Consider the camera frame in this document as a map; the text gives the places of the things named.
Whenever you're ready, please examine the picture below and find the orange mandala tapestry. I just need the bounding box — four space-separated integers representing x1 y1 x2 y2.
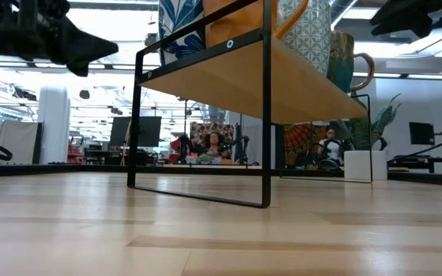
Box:
284 123 324 166

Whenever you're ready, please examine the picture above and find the person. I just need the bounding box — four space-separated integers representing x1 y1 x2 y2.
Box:
204 132 226 160
318 129 344 169

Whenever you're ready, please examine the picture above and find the green artificial plant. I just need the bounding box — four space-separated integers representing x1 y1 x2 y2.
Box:
349 94 402 151

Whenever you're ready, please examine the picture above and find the large black monitor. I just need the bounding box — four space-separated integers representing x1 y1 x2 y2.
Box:
109 116 163 147

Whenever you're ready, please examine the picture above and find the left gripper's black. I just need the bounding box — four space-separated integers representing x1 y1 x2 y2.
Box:
12 17 119 77

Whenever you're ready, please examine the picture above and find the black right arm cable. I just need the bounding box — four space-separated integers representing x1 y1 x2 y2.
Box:
388 133 442 164

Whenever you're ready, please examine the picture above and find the red patterned tapestry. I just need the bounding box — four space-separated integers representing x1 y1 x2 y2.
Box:
190 122 236 154

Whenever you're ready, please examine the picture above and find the black low desk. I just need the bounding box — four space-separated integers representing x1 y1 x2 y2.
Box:
388 154 442 173

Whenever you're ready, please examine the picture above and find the orange mug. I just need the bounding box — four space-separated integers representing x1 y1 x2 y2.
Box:
203 0 310 49

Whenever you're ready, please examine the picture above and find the white mug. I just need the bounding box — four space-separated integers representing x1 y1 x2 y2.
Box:
276 0 332 77

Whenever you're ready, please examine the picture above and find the white partition screen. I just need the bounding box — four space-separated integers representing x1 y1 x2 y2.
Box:
0 121 44 165

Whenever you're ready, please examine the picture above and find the black table edge rail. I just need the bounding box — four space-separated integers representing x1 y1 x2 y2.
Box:
0 163 442 188

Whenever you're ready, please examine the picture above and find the wooden shelf riser, black frame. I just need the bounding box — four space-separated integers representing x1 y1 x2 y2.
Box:
127 0 374 209

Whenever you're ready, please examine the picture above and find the white round pillar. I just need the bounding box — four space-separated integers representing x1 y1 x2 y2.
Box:
38 84 71 165

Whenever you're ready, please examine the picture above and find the dark office desk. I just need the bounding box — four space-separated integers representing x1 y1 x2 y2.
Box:
84 147 157 166

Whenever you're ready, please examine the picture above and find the red cart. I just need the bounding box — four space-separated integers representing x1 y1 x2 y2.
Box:
67 136 86 165

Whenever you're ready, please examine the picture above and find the blue leaf print mug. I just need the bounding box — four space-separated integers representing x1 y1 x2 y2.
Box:
157 0 206 65

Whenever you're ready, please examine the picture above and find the silver ceiling duct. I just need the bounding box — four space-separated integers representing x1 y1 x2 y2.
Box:
330 0 356 30

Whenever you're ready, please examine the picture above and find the long ceiling light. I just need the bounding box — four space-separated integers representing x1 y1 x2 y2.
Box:
353 71 403 79

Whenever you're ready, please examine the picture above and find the teal and yellow glazed mug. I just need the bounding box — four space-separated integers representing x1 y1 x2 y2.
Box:
327 30 375 94

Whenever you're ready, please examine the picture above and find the black monitor on arm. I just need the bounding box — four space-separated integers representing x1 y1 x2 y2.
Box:
408 121 436 146

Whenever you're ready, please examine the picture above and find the white planter pot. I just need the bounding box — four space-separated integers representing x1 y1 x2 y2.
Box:
344 149 388 181

